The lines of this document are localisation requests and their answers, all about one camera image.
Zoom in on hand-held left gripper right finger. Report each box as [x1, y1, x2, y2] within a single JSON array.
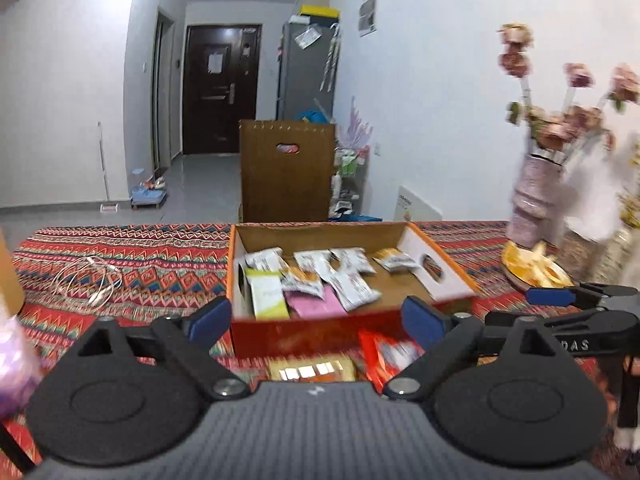
[[381, 296, 557, 402]]

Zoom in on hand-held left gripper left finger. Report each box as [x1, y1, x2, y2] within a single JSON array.
[[74, 296, 252, 402]]

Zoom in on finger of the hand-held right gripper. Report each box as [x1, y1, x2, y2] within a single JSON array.
[[484, 309, 613, 336], [525, 282, 640, 311]]

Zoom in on red snack packet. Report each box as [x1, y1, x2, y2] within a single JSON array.
[[357, 329, 426, 383]]

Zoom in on pile of snack packets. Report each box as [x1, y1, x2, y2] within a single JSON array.
[[244, 246, 421, 321]]

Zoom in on red cardboard box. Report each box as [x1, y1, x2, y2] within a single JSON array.
[[226, 221, 483, 360]]

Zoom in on yellow snack packet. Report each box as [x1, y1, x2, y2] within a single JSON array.
[[267, 355, 357, 383]]

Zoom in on orange peels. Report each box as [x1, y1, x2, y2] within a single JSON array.
[[505, 241, 571, 288]]

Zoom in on plate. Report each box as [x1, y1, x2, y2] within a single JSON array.
[[501, 242, 576, 293]]

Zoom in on textured glass jar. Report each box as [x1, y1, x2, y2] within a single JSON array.
[[557, 227, 608, 286]]

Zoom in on red patterned tablecloth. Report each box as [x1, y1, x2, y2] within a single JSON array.
[[0, 220, 640, 480]]

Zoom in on white floral vase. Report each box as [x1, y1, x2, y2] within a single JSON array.
[[597, 220, 640, 288]]

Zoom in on pink ceramic vase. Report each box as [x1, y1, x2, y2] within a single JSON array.
[[506, 152, 568, 248]]

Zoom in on white flat panel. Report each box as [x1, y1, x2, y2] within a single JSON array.
[[395, 185, 443, 223]]

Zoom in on yellow flower branches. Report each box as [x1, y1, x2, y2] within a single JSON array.
[[617, 140, 640, 228]]

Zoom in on blue low stool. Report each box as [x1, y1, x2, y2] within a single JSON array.
[[131, 185, 168, 208]]

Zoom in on brown cardboard box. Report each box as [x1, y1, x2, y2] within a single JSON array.
[[239, 119, 337, 223]]

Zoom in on white pole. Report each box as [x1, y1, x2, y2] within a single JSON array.
[[96, 121, 119, 213]]

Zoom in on purple tissue pack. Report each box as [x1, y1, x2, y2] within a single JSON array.
[[0, 315, 43, 418]]

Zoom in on purple decorative grass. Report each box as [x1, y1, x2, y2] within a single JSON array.
[[342, 96, 375, 151]]

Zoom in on dark entrance door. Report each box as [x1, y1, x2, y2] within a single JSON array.
[[182, 24, 263, 156]]

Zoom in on grey side door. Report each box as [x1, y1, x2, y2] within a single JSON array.
[[152, 7, 177, 171]]

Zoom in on blue plastic thing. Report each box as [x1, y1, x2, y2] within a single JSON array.
[[300, 99, 335, 123]]

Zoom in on dried pink roses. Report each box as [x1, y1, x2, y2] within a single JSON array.
[[497, 22, 640, 153]]

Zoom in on grey refrigerator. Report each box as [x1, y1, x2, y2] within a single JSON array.
[[276, 20, 341, 122]]

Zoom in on white folded umbrella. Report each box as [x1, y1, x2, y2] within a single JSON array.
[[322, 24, 343, 93]]

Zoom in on clear plastic bag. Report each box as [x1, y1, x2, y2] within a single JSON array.
[[295, 25, 322, 50]]

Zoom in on yellow and black box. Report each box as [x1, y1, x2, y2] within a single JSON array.
[[300, 4, 341, 23]]

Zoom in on white cable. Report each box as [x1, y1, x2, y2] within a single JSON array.
[[55, 255, 123, 306]]

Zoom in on wire rack with bottles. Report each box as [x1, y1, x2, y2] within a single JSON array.
[[330, 145, 371, 221]]

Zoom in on wall panel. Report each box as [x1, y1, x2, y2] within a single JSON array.
[[357, 0, 379, 38]]

